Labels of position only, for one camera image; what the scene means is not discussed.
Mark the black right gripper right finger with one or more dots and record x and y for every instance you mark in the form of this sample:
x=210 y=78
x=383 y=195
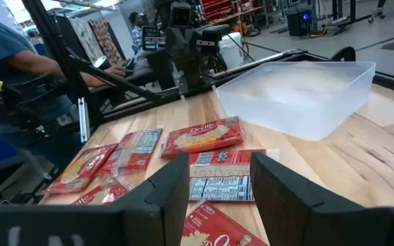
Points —
x=320 y=225

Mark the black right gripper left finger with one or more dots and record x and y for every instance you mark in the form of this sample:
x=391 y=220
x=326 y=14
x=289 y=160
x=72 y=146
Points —
x=132 y=227

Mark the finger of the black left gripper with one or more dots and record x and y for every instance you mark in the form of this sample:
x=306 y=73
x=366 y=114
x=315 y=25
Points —
x=209 y=41
x=153 y=38

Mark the red popcorn bag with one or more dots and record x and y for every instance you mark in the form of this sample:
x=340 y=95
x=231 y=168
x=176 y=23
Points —
x=202 y=136
x=135 y=150
x=210 y=229
x=80 y=169
x=106 y=193
x=217 y=164

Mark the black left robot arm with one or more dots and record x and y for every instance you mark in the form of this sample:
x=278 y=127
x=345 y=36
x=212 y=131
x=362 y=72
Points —
x=193 y=80

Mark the person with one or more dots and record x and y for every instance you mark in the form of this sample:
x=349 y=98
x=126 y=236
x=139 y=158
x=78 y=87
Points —
x=2 y=44
x=137 y=32

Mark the white plastic bucket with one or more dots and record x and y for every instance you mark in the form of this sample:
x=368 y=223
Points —
x=232 y=51

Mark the red storage rack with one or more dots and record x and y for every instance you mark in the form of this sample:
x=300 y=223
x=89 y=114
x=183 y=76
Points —
x=217 y=8

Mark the black keyboard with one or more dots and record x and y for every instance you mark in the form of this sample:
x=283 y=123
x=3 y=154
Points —
x=128 y=66

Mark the dark grey desk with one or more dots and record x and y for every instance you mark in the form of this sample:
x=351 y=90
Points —
x=142 y=77

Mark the red floral fabric panel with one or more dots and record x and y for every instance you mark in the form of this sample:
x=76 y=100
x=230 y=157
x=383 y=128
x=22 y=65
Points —
x=106 y=41

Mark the light patterned fabric panel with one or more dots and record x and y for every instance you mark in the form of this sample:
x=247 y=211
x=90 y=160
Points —
x=85 y=37

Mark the black divider panel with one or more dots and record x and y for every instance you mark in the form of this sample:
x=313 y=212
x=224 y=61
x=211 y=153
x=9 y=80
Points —
x=70 y=44

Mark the black computer tower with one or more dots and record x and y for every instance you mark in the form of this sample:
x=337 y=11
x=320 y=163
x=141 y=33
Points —
x=298 y=22

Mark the clear plastic bin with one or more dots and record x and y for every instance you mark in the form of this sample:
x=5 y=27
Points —
x=296 y=99

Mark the black machine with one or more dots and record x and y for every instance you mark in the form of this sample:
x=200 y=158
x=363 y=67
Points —
x=9 y=102

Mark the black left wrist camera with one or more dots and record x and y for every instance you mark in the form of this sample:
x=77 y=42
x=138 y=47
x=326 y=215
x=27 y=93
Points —
x=180 y=15

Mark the silver metal bracket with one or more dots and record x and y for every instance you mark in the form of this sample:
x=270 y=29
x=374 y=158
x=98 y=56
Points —
x=83 y=119

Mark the black standing desk frame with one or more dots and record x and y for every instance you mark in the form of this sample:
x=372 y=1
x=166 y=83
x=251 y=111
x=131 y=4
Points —
x=352 y=8

